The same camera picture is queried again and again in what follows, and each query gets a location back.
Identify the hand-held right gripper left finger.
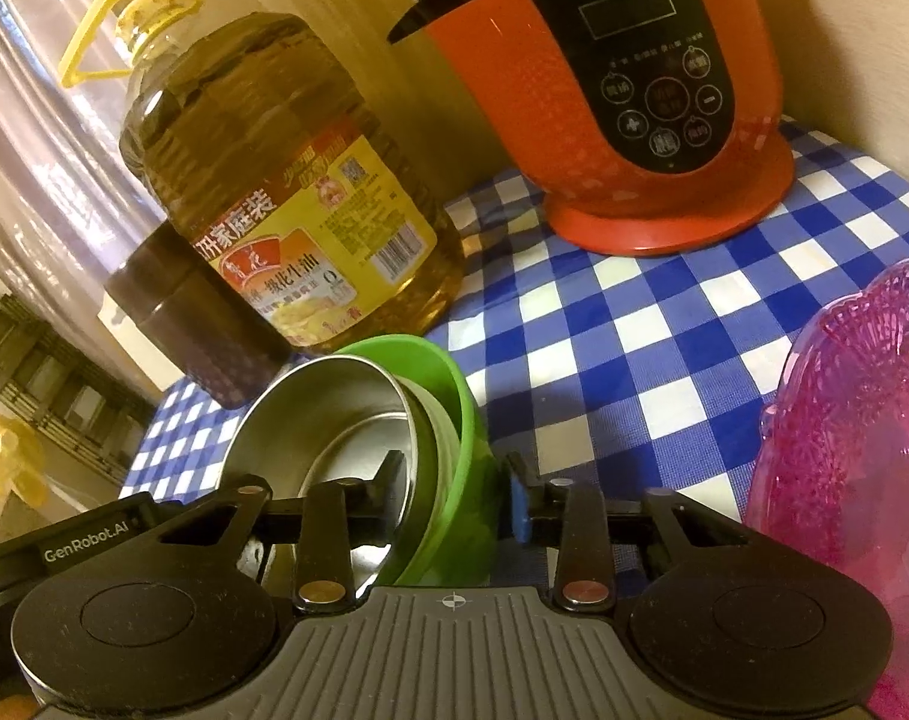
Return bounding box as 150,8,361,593
158,448,408,612

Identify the purple clear plastic plate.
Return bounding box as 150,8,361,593
745,255,909,720

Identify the sheer white curtain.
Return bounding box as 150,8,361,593
0,0,170,361

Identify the orange electric cooker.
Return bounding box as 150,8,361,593
386,0,796,256

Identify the large cooking oil bottle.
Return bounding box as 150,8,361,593
58,0,466,352

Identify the dark wire rack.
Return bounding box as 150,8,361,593
0,279,159,488

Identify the green plastic bowl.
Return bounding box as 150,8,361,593
332,335,500,587

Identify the stainless steel bowl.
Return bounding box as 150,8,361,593
218,360,463,590

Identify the blue white checkered tablecloth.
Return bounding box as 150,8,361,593
120,116,909,586

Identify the brown metal canister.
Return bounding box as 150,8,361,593
103,229,294,412

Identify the yellow plastic bag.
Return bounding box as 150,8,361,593
0,409,50,507

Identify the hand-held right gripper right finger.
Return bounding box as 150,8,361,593
501,452,757,612

